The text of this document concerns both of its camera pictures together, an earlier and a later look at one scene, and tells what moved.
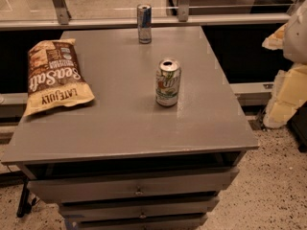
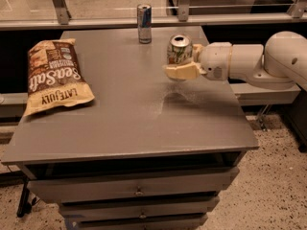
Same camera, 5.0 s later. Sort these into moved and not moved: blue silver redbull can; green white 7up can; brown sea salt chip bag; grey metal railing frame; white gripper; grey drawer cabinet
Moved: green white 7up can; white gripper
Not moved: grey drawer cabinet; grey metal railing frame; blue silver redbull can; brown sea salt chip bag
